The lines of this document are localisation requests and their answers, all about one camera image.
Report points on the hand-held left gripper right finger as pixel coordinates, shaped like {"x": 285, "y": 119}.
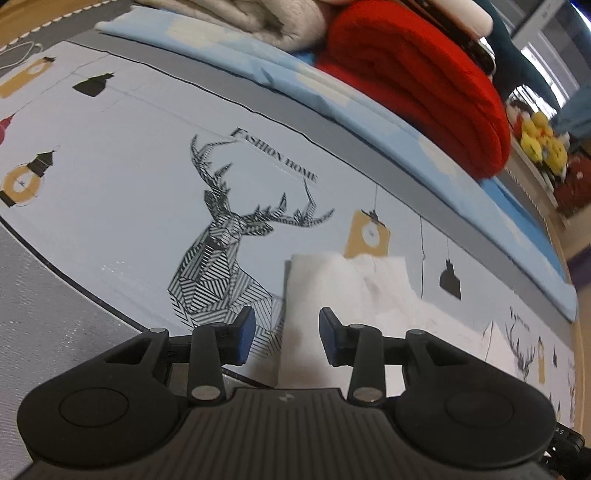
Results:
{"x": 327, "y": 334}

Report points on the red folded blanket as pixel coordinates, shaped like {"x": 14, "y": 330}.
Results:
{"x": 415, "y": 78}

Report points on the deer and lamp printed bedsheet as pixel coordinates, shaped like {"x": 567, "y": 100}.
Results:
{"x": 138, "y": 184}

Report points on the dark red plush toy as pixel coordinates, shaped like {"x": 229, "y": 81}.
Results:
{"x": 575, "y": 184}

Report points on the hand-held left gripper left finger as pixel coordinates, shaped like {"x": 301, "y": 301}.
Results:
{"x": 247, "y": 334}

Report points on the light blue cloud print sheet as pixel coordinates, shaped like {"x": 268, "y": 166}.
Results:
{"x": 323, "y": 87}

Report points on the cream folded blanket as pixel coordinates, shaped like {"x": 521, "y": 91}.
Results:
{"x": 249, "y": 21}

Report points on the yellow plush toys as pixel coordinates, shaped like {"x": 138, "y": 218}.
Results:
{"x": 542, "y": 138}

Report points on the white towel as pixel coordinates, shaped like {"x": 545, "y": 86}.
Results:
{"x": 364, "y": 304}

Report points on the teal cloth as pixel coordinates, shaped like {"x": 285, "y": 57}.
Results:
{"x": 517, "y": 50}

